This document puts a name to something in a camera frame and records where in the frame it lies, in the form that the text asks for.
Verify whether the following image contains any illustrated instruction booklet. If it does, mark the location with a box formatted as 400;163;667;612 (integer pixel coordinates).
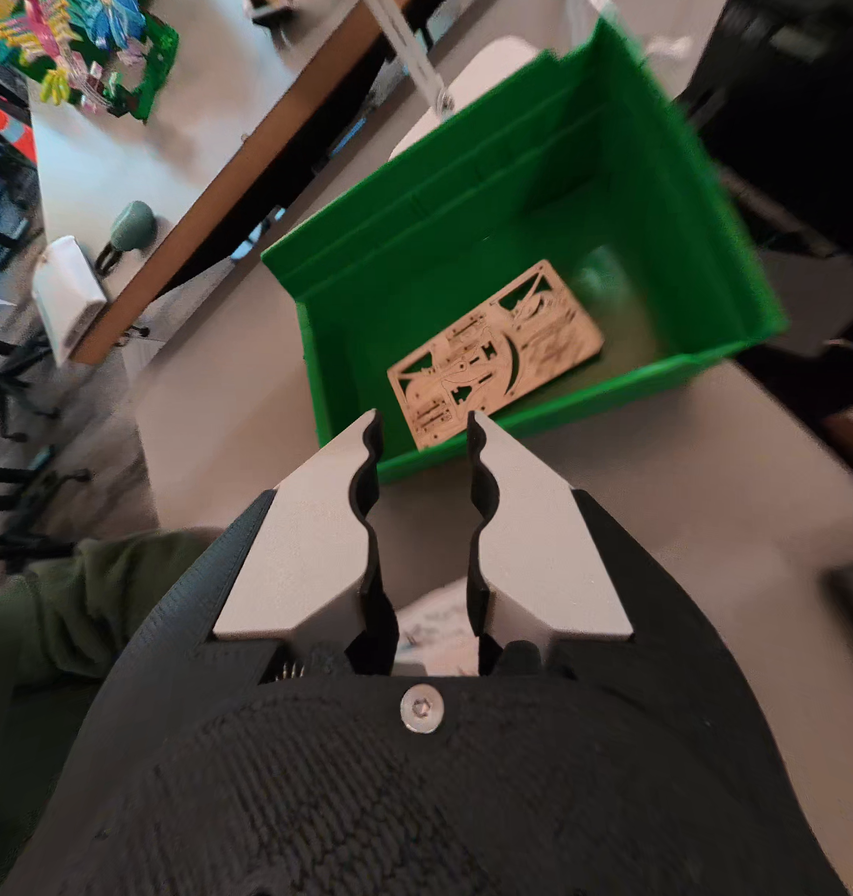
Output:
395;580;485;677

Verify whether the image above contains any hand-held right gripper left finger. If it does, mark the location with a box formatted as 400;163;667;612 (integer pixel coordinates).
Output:
213;409;401;677

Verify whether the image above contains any wooden puzzle sheet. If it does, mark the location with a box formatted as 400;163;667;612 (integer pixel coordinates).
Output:
386;259;604;451

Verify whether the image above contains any green plastic bin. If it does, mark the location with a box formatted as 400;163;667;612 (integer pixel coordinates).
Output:
260;17;790;485

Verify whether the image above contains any wooden-edged table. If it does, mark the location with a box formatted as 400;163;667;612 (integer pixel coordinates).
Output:
28;0;413;368

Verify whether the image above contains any dark green zip jacket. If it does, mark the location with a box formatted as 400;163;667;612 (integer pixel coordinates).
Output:
0;527;228;896

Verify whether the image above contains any white box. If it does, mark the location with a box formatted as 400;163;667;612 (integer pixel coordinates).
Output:
31;234;110;366

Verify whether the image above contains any grey desk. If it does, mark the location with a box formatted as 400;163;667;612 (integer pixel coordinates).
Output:
129;252;853;896

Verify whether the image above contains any teal rounded object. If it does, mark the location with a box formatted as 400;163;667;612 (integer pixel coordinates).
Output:
92;199;158;275

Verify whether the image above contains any black office chair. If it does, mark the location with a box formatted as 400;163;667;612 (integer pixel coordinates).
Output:
678;0;853;267

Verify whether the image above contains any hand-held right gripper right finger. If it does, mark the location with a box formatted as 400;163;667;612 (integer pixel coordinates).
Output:
466;409;635;677

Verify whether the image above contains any colourful plastic toy set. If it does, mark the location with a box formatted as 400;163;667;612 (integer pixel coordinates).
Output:
0;0;180;123

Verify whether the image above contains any orange traffic cone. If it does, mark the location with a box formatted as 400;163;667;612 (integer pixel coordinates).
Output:
0;94;37;165

